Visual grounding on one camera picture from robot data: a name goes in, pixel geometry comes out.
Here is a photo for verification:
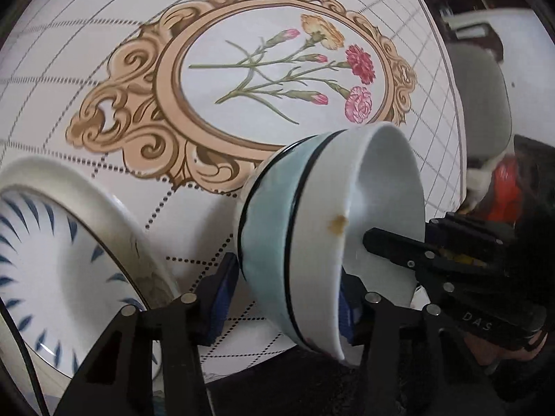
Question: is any red plastic bag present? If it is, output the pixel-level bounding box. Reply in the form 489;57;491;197
494;156;523;224

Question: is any blue striped plate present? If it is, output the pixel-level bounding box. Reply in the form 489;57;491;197
0;191;163;384

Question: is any grey plastic chair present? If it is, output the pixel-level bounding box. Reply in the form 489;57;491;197
446;43;513;167

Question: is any white bowl with red flowers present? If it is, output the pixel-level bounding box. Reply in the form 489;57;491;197
295;121;428;362

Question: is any black cable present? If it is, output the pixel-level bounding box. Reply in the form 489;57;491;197
0;301;49;416

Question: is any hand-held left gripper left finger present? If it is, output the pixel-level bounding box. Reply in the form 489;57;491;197
52;253;239;416

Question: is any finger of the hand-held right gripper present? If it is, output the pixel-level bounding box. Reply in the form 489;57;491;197
362;226;428;270

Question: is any white plate with grey floral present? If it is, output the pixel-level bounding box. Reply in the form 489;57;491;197
0;156;178;399

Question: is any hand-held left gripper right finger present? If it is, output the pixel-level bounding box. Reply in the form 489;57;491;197
338;275;508;416

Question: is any floral checked tablecloth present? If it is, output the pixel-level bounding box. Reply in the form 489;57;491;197
0;0;467;384

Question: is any person's right hand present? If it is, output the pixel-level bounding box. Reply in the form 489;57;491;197
466;331;548;376

